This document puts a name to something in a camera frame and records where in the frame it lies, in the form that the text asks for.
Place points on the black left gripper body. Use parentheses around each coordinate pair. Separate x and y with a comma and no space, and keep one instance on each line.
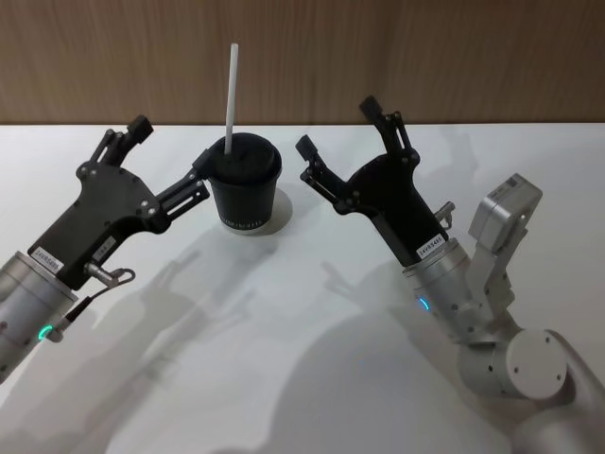
(111,203)

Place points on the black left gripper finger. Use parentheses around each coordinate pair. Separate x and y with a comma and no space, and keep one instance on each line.
(182,194)
(115,142)

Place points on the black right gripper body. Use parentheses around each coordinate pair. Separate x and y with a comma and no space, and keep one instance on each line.
(394,203)

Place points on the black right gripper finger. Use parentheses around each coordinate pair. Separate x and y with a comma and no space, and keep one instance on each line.
(326,177)
(392,132)

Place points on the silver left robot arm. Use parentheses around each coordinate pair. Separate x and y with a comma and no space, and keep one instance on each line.
(23,302)

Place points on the black paper cup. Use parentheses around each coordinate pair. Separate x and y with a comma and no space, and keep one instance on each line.
(243,203)

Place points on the black plastic cup lid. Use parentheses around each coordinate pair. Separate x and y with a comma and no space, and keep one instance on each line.
(246,158)

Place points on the white drinking straw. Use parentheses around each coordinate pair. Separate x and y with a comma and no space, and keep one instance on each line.
(231,99)

